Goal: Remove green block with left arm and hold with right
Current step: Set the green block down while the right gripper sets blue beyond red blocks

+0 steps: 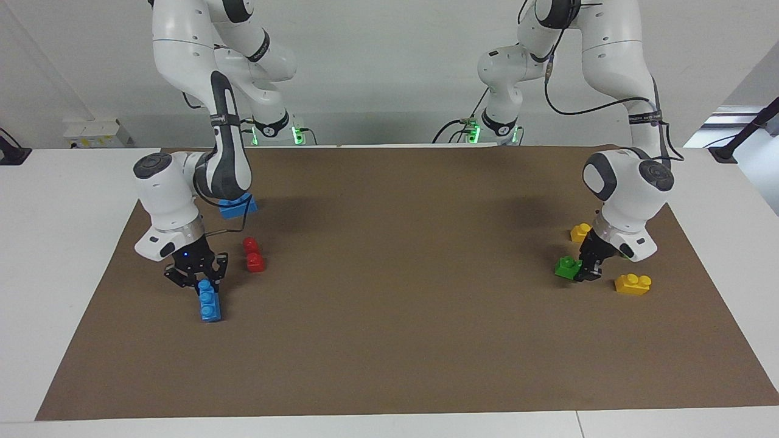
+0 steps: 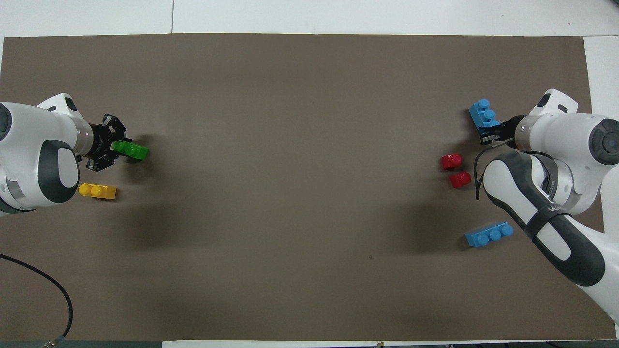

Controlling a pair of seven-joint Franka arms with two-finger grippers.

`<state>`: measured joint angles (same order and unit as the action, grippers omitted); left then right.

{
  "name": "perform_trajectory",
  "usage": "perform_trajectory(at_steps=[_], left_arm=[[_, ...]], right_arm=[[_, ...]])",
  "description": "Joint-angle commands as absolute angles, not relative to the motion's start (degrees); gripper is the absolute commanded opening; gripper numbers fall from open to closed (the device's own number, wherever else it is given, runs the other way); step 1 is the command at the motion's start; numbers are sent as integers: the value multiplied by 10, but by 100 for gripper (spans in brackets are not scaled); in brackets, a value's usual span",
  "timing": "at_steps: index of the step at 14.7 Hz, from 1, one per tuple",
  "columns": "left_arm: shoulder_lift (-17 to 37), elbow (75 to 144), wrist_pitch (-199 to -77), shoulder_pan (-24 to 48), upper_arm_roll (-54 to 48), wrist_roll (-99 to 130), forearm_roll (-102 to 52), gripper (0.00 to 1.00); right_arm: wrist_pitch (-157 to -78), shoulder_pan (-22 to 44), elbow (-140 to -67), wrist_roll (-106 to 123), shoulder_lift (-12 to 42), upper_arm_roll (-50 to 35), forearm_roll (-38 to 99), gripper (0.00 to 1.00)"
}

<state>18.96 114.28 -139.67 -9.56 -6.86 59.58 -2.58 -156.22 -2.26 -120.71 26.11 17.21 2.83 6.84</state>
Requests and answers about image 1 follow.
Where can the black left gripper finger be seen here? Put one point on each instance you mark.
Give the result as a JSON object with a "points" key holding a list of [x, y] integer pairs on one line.
{"points": [[584, 272], [598, 266]]}

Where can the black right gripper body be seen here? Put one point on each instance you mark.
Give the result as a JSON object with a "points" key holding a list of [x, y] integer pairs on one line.
{"points": [[195, 257]]}

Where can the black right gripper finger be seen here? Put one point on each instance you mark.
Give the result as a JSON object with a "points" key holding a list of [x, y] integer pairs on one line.
{"points": [[182, 277], [219, 267]]}

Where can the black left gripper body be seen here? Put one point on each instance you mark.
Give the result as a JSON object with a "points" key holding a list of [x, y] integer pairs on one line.
{"points": [[596, 242]]}

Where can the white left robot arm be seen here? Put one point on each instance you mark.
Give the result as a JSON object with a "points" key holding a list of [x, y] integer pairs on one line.
{"points": [[627, 188]]}

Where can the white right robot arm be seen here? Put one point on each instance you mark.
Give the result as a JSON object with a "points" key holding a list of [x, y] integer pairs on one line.
{"points": [[167, 194]]}

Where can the yellow two-stud toy block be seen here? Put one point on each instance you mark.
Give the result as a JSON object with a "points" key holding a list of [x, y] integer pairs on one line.
{"points": [[633, 285], [580, 233]]}

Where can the red one-stud toy block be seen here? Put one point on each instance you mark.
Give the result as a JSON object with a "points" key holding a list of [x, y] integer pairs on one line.
{"points": [[251, 245], [255, 263]]}

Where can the blue three-stud toy block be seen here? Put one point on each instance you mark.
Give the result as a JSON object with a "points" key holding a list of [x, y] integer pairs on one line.
{"points": [[238, 208]]}

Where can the black stand with pole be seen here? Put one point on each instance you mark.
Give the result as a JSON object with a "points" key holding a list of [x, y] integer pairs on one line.
{"points": [[739, 137]]}

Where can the brown table mat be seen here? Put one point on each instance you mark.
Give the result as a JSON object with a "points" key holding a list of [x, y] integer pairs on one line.
{"points": [[401, 274]]}

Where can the black stand foot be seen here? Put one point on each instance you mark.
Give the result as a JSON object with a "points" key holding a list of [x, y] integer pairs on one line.
{"points": [[12, 155]]}

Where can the white wall socket box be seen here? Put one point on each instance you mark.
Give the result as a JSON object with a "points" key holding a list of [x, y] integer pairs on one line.
{"points": [[97, 134]]}

